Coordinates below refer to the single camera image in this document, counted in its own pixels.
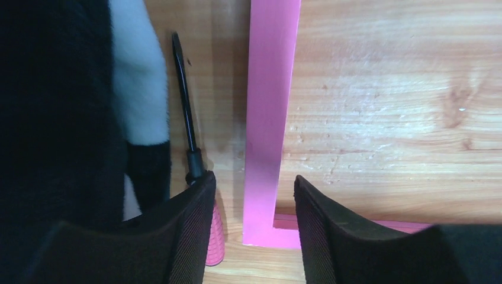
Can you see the pink handled screwdriver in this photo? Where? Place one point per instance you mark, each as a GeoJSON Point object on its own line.
{"type": "Point", "coordinates": [196, 168]}

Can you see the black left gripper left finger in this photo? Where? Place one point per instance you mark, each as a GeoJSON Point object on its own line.
{"type": "Point", "coordinates": [165, 245]}

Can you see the pink picture frame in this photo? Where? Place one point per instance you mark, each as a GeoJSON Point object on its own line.
{"type": "Point", "coordinates": [324, 100]}

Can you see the black white checkered pillow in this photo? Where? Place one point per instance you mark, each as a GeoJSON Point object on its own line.
{"type": "Point", "coordinates": [84, 105]}

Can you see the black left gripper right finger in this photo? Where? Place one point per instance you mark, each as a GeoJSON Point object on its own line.
{"type": "Point", "coordinates": [340, 246]}

